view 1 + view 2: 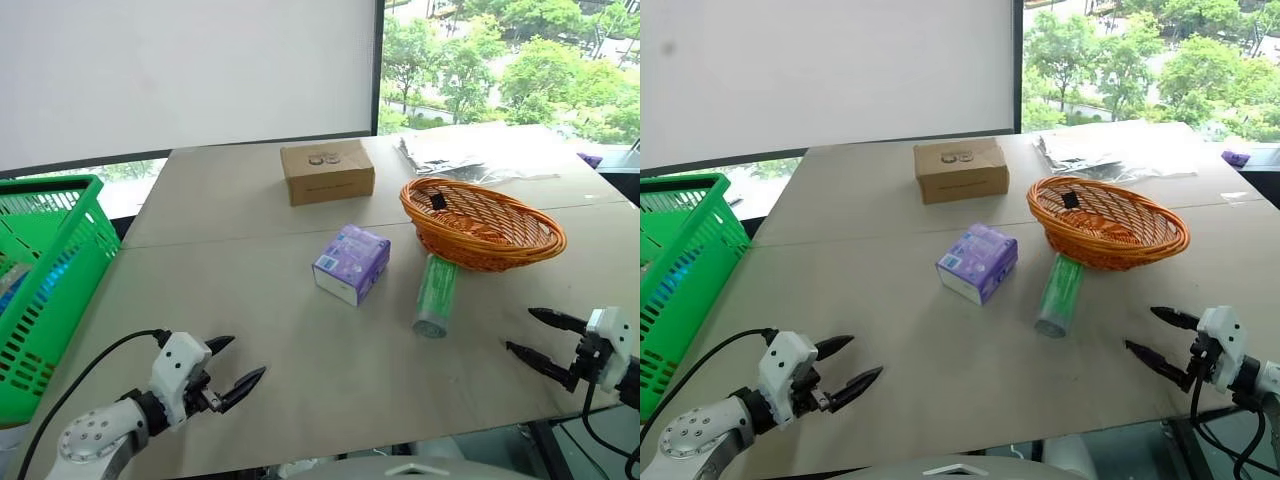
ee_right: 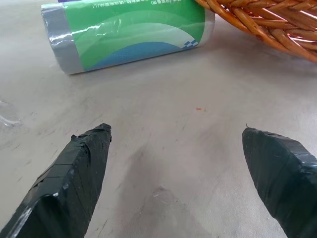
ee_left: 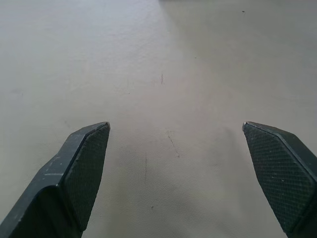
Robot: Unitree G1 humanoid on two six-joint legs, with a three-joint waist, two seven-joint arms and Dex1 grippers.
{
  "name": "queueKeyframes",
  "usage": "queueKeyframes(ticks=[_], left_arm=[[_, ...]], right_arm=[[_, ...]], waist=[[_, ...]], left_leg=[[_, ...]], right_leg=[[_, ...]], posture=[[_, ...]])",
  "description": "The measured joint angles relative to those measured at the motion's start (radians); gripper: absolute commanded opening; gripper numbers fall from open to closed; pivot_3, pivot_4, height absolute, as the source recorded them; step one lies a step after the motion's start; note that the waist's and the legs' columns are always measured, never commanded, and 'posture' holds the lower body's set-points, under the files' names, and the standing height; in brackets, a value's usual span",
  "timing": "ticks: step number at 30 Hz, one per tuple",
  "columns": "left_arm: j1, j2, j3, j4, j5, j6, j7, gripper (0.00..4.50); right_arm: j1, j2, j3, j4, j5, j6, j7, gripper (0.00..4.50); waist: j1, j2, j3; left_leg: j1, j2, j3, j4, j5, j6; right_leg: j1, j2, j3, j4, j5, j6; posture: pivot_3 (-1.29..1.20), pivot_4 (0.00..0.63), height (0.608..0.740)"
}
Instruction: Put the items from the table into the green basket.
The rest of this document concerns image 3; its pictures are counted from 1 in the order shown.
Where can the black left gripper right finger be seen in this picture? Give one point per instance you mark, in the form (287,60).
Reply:
(282,171)

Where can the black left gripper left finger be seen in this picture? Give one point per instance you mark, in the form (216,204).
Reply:
(74,178)

